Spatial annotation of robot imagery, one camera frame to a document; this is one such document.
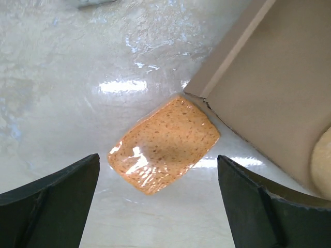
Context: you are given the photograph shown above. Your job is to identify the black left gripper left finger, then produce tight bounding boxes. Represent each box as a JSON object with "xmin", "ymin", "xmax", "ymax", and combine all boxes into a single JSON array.
[{"xmin": 1, "ymin": 154, "xmax": 100, "ymax": 247}]

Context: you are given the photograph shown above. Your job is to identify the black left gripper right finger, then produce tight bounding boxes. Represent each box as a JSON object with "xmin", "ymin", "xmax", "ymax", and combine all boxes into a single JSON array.
[{"xmin": 217, "ymin": 155, "xmax": 330, "ymax": 248}]

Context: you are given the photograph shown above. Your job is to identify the orange round sponge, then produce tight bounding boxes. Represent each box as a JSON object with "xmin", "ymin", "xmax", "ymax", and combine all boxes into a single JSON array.
[{"xmin": 310, "ymin": 128, "xmax": 331, "ymax": 200}]

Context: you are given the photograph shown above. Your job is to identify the brown cardboard box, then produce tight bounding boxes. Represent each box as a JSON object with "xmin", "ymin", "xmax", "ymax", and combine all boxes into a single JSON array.
[{"xmin": 184, "ymin": 1, "xmax": 330, "ymax": 198}]

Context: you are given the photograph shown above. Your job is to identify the purple toothpaste box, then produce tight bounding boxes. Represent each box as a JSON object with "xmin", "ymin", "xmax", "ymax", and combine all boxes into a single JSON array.
[{"xmin": 77, "ymin": 0, "xmax": 116, "ymax": 8}]

